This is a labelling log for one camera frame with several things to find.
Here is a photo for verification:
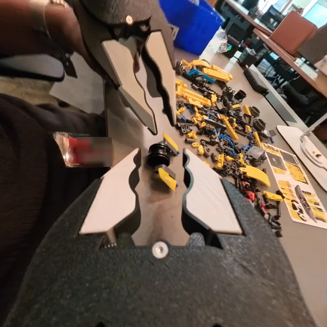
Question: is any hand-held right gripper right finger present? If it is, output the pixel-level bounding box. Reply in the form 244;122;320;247
181;148;244;246

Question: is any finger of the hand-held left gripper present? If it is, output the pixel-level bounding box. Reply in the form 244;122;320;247
142;30;177;127
102;36;158;135

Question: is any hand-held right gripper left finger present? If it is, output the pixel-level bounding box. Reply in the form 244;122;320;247
79;148;141;247

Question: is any black wheel yellow brick assembly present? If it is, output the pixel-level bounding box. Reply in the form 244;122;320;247
147;133;180;192

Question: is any person's left forearm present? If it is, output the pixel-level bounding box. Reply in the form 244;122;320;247
0;0;46;53

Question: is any person's left hand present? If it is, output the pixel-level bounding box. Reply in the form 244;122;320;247
46;7;86;56

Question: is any blue plastic bin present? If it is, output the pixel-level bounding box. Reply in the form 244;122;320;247
158;0;226;55

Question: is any clear plastic bag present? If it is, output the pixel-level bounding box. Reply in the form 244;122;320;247
209;28;230;55

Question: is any clear red badge holder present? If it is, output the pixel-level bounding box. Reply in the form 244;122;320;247
53;131;77;168

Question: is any black device with green light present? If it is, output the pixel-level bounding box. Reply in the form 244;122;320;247
223;34;242;60

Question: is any pile of toy building pieces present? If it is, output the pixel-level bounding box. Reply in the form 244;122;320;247
175;59;285;238

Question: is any yellow printed instruction sheet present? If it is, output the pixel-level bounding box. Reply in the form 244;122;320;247
262;143;327;226

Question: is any small grey black device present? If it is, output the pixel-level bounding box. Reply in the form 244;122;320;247
239;49;257;67

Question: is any white monitor stand base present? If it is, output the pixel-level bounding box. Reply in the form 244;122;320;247
277;120;327;192

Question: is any flat black device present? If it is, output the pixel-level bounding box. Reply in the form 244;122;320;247
243;65;269;94

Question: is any dark flat panel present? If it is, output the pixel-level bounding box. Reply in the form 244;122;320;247
264;77;300;126

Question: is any wooden desk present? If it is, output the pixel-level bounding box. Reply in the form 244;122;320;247
225;0;327;98

